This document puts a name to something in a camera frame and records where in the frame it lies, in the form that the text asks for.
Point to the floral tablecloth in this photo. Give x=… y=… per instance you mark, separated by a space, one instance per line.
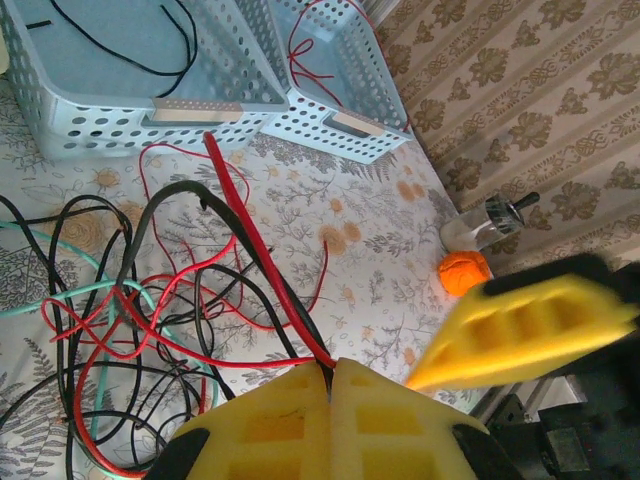
x=375 y=225

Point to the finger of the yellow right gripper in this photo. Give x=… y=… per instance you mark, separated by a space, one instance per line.
x=525 y=330

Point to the orange ball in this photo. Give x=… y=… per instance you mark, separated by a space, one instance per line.
x=462 y=272

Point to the light blue perforated basket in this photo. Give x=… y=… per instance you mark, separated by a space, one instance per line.
x=305 y=122
x=90 y=90

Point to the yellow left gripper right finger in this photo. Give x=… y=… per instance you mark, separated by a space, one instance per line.
x=390 y=425

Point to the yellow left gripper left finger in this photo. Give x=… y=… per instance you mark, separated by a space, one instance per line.
x=270 y=425

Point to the glass shaker with metal cap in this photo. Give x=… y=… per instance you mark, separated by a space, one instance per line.
x=470 y=230

